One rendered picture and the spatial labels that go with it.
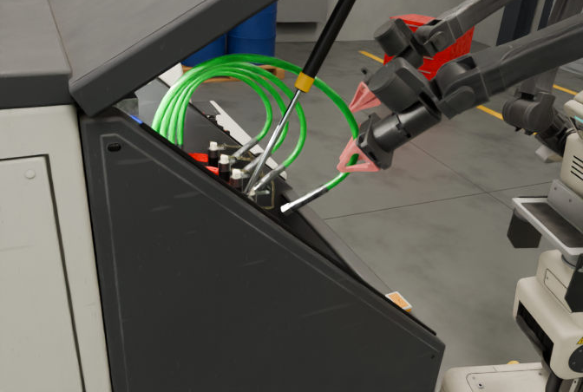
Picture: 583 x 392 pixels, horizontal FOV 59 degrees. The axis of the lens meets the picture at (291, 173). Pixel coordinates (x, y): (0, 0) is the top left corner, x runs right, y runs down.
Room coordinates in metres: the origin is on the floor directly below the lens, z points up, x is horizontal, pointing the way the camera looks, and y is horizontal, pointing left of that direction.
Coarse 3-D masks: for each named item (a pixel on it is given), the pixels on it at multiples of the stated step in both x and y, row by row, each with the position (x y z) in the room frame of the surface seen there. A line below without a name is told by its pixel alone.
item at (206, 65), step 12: (216, 60) 0.83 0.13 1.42; (228, 60) 0.83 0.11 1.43; (240, 60) 0.83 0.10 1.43; (252, 60) 0.83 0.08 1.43; (264, 60) 0.84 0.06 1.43; (276, 60) 0.84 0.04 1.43; (192, 72) 0.83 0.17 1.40; (180, 84) 0.82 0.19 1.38; (324, 84) 0.85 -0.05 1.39; (168, 96) 0.82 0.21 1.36; (336, 96) 0.85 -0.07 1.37; (348, 108) 0.85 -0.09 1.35; (156, 120) 0.82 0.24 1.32; (348, 120) 0.85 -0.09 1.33; (336, 180) 0.85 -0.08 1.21
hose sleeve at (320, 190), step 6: (318, 186) 0.85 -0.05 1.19; (324, 186) 0.85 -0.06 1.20; (312, 192) 0.85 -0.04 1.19; (318, 192) 0.85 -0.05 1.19; (324, 192) 0.85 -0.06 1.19; (300, 198) 0.85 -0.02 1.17; (306, 198) 0.84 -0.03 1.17; (312, 198) 0.84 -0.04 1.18; (294, 204) 0.84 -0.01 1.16; (300, 204) 0.84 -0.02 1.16; (294, 210) 0.84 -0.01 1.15
